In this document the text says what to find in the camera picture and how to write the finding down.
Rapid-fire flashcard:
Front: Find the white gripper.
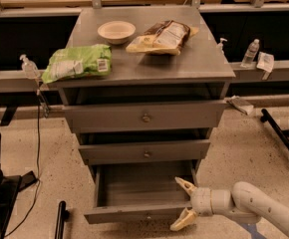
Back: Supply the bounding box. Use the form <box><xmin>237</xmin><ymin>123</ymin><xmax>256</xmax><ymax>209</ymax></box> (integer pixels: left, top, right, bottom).
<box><xmin>170</xmin><ymin>177</ymin><xmax>213</xmax><ymax>231</ymax></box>

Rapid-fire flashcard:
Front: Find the grey bottom drawer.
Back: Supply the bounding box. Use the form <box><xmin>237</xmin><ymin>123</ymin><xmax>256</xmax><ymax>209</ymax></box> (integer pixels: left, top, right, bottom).
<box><xmin>85</xmin><ymin>160</ymin><xmax>197</xmax><ymax>224</ymax></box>

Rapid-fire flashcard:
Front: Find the grey drawer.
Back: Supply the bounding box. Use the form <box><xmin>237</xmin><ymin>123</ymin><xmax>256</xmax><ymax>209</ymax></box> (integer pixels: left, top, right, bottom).
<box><xmin>64</xmin><ymin>101</ymin><xmax>226</xmax><ymax>133</ymax></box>
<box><xmin>85</xmin><ymin>160</ymin><xmax>197</xmax><ymax>224</ymax></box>
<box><xmin>79</xmin><ymin>139</ymin><xmax>210</xmax><ymax>165</ymax></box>

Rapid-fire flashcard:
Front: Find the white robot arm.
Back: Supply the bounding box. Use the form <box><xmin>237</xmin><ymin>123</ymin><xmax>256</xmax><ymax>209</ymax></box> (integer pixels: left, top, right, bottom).
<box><xmin>170</xmin><ymin>177</ymin><xmax>289</xmax><ymax>238</ymax></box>

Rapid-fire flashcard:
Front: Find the grey middle drawer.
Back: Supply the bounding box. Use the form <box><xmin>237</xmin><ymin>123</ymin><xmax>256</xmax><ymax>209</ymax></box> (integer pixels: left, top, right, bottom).
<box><xmin>79</xmin><ymin>139</ymin><xmax>210</xmax><ymax>165</ymax></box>

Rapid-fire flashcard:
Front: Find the grey drawer cabinet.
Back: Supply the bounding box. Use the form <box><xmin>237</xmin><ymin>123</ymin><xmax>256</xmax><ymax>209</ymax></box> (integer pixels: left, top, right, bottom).
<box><xmin>51</xmin><ymin>5</ymin><xmax>236</xmax><ymax>184</ymax></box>

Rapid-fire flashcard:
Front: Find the grey top drawer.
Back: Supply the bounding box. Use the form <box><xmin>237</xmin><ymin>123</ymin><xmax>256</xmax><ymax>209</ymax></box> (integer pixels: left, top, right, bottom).
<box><xmin>64</xmin><ymin>101</ymin><xmax>226</xmax><ymax>133</ymax></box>

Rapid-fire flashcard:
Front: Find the black bar bottom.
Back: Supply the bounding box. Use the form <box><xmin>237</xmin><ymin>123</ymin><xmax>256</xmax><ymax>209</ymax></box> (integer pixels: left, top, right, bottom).
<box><xmin>54</xmin><ymin>200</ymin><xmax>69</xmax><ymax>239</ymax></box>

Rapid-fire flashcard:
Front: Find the folded grey cloth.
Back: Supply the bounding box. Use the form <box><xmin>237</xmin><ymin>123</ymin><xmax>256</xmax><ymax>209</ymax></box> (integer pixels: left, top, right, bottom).
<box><xmin>227</xmin><ymin>96</ymin><xmax>254</xmax><ymax>115</ymax></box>

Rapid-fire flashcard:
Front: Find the right sanitizer pump bottle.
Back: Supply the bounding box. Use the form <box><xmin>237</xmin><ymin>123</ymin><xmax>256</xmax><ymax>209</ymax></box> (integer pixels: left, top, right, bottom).
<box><xmin>217</xmin><ymin>38</ymin><xmax>227</xmax><ymax>54</ymax></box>

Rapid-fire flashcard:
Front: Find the sanitizer pump bottle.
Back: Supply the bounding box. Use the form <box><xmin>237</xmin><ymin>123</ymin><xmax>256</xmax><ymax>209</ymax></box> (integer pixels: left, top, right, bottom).
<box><xmin>20</xmin><ymin>54</ymin><xmax>40</xmax><ymax>79</ymax></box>
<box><xmin>217</xmin><ymin>38</ymin><xmax>227</xmax><ymax>54</ymax></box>

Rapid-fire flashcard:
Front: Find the white paper packet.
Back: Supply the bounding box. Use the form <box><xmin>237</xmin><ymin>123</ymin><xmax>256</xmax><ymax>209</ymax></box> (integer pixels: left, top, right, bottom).
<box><xmin>256</xmin><ymin>52</ymin><xmax>274</xmax><ymax>80</ymax></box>

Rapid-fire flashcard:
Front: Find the brown yellow snack bag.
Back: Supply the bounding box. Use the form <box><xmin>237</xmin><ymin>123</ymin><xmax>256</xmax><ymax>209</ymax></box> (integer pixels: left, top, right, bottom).
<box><xmin>126</xmin><ymin>20</ymin><xmax>198</xmax><ymax>56</ymax></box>

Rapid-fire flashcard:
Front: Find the clear water bottle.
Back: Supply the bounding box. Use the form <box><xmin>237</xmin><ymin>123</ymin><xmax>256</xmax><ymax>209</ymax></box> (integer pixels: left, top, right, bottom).
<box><xmin>241</xmin><ymin>39</ymin><xmax>259</xmax><ymax>68</ymax></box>

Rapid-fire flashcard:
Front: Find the white paper bowl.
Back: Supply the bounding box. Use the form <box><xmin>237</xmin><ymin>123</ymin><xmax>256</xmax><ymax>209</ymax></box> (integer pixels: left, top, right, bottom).
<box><xmin>98</xmin><ymin>21</ymin><xmax>136</xmax><ymax>45</ymax></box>

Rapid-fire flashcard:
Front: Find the green chip bag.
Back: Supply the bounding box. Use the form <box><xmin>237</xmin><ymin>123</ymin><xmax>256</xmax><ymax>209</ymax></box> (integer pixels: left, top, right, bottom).
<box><xmin>42</xmin><ymin>44</ymin><xmax>112</xmax><ymax>84</ymax></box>

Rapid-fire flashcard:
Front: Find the left sanitizer pump bottle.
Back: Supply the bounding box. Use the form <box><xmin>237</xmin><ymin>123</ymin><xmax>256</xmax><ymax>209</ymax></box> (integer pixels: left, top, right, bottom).
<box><xmin>20</xmin><ymin>54</ymin><xmax>40</xmax><ymax>79</ymax></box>

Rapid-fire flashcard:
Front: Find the black hanging cable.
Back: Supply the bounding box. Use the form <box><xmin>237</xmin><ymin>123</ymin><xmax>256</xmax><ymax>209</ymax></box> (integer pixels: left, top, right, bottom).
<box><xmin>3</xmin><ymin>89</ymin><xmax>43</xmax><ymax>239</ymax></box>

